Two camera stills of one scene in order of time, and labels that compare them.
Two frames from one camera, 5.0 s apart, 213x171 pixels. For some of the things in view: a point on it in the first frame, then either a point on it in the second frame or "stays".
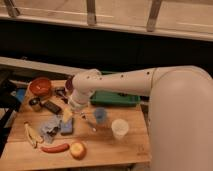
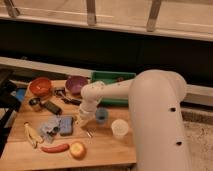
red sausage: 56,149 stays
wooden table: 49,129 stays
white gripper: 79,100 -> 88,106
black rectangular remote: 52,107 stays
